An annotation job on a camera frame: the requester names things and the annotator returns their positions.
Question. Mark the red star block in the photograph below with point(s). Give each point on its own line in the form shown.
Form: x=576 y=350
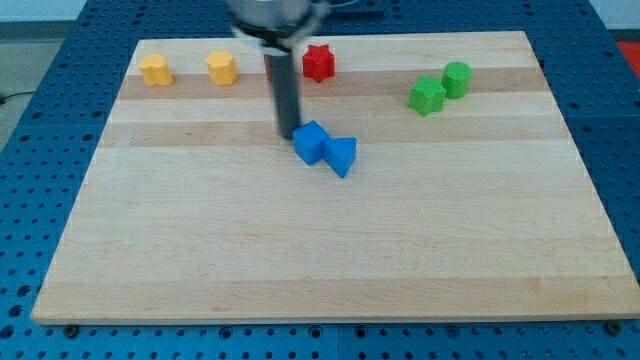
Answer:
x=318 y=63

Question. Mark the blue triangle block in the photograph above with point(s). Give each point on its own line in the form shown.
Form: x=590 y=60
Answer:
x=340 y=153

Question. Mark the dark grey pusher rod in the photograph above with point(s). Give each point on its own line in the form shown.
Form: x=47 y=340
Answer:
x=285 y=91

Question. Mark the blue cube block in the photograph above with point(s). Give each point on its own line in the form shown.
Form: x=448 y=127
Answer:
x=309 y=141

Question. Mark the green cylinder block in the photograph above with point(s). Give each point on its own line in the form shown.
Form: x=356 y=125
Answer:
x=456 y=79

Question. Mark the red block behind rod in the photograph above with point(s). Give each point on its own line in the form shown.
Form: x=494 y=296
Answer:
x=267 y=64

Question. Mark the wooden board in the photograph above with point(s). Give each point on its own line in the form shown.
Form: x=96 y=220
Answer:
x=194 y=211

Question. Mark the yellow hexagon block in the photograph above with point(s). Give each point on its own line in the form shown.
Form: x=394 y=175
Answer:
x=222 y=67

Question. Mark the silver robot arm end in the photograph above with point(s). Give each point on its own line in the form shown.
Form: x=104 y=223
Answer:
x=276 y=25

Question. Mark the green star block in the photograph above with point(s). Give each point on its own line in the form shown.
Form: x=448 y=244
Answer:
x=427 y=95

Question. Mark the yellow heart block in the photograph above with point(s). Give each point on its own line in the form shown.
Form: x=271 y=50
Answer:
x=155 y=70

